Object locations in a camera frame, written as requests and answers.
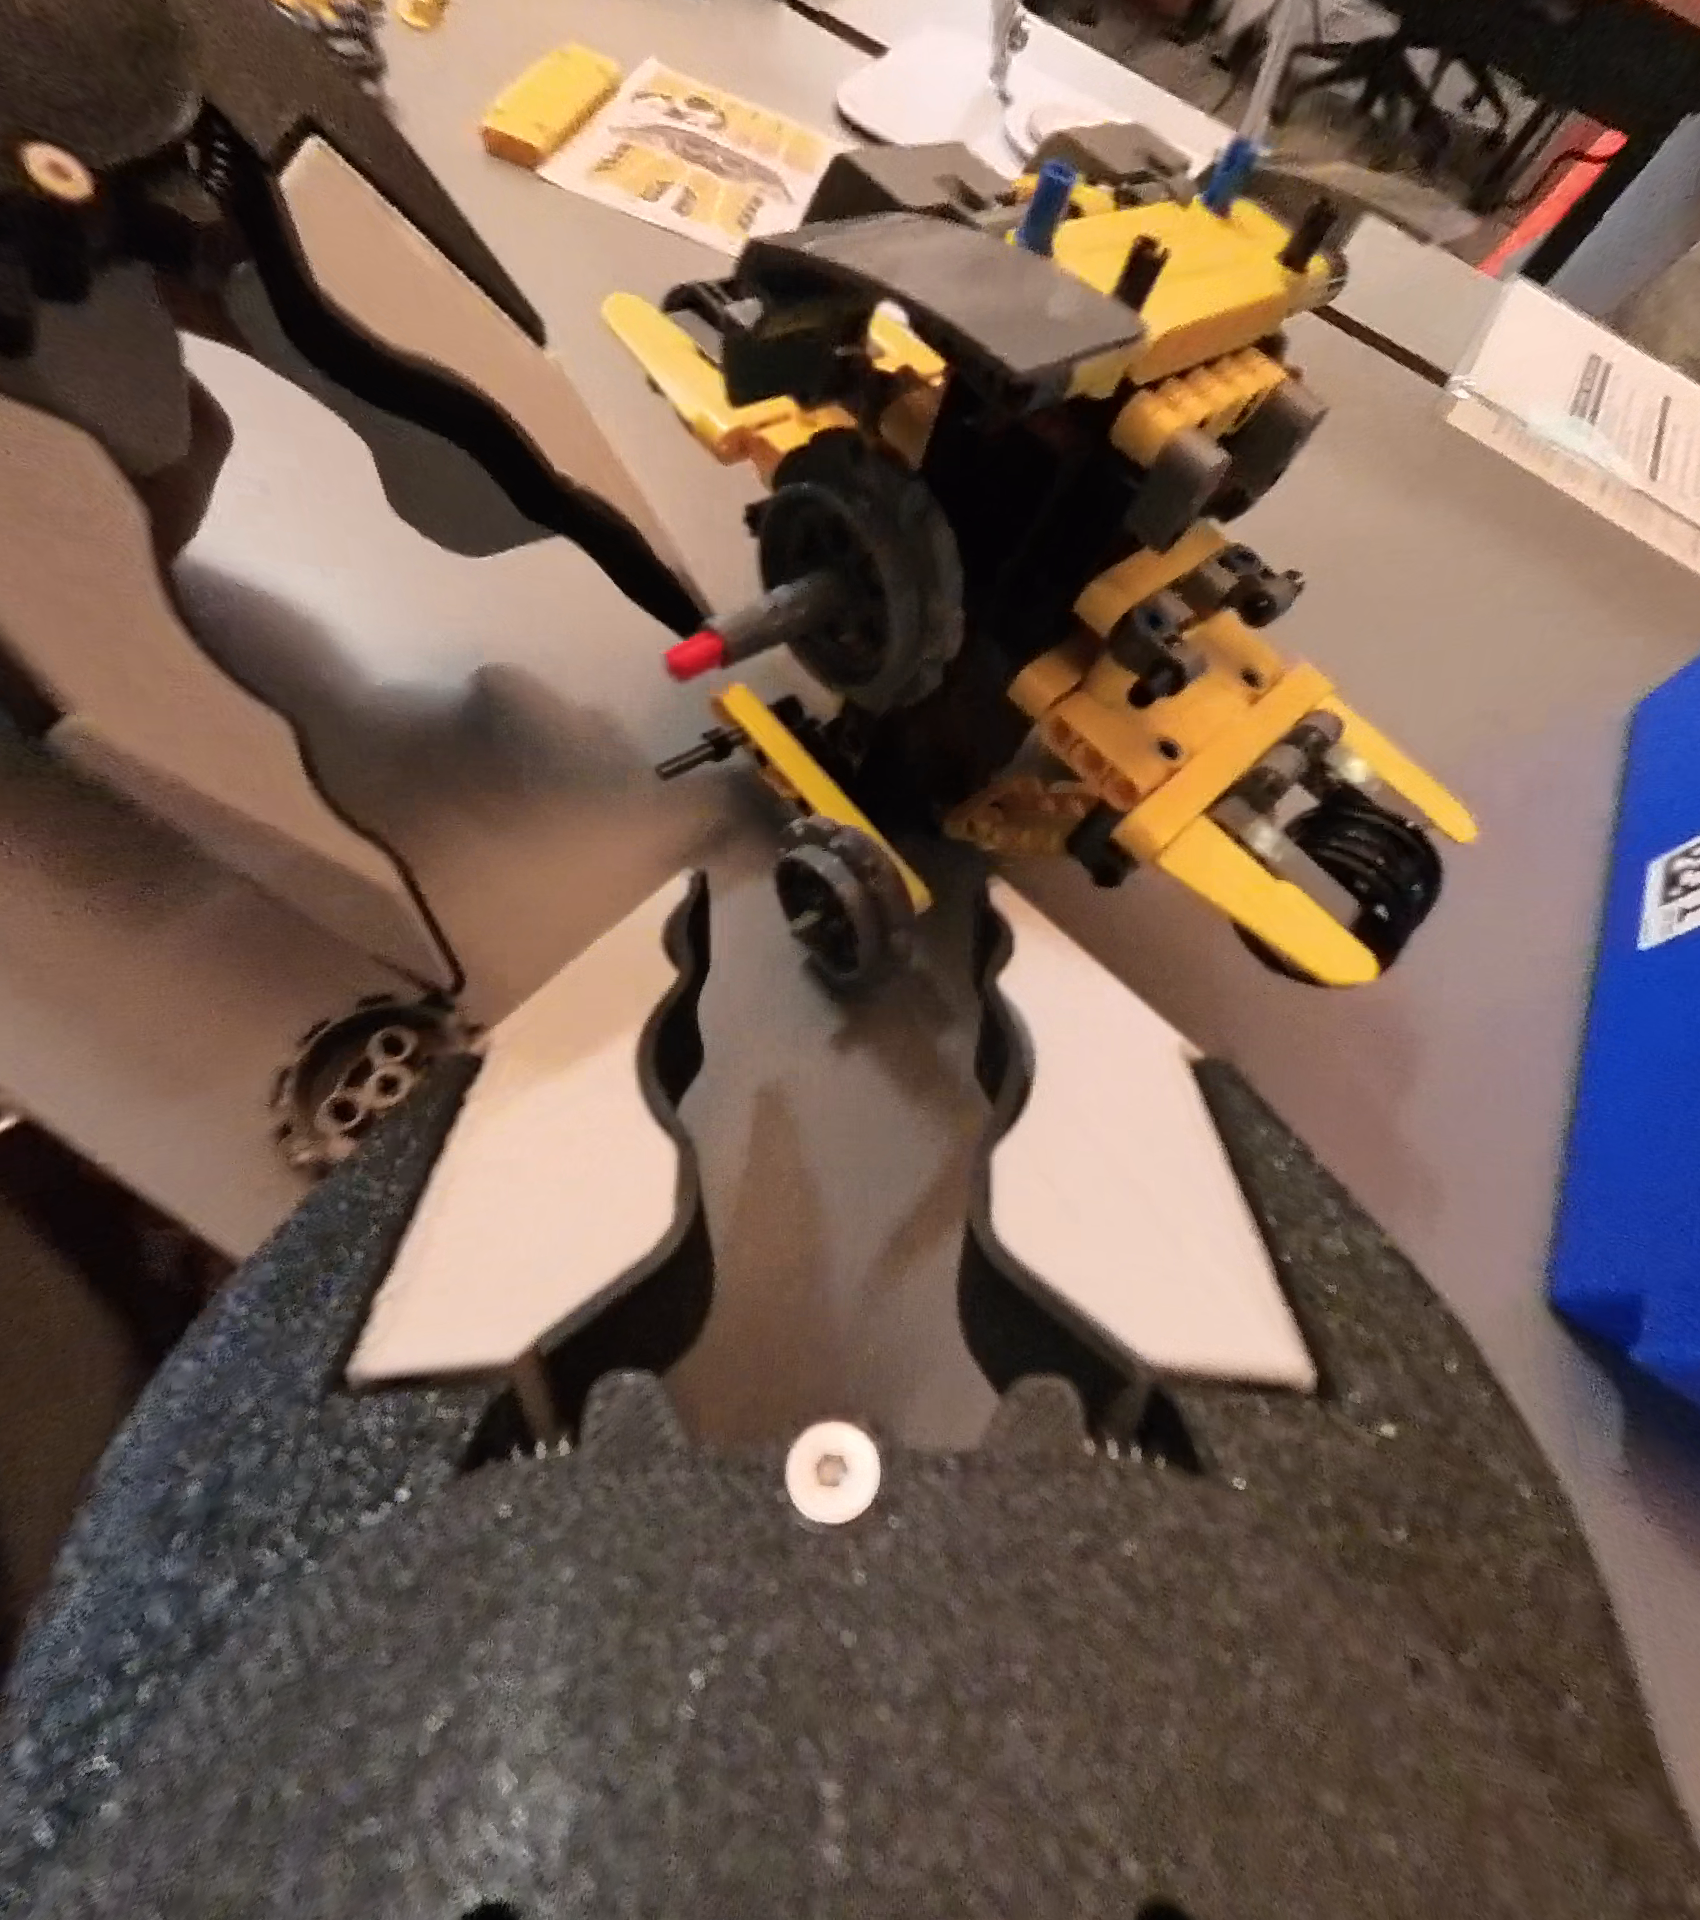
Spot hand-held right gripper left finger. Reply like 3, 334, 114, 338
342, 869, 720, 1449

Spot grey toy gear wheel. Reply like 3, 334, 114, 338
773, 817, 926, 997
269, 993, 486, 1174

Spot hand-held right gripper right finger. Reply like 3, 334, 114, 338
956, 884, 1320, 1453

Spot pile of toy brick parts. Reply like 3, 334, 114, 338
271, 0, 456, 76

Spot white stand base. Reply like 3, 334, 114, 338
836, 0, 1139, 168

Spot yellow flat toy brick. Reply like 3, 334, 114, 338
478, 41, 626, 164

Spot yellow toy brick vehicle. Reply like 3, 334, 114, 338
597, 120, 1480, 990

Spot instruction booklet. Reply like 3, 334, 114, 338
537, 57, 852, 251

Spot clear sign holder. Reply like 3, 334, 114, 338
1442, 277, 1700, 609

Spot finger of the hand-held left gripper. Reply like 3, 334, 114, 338
227, 133, 714, 631
0, 360, 468, 1038

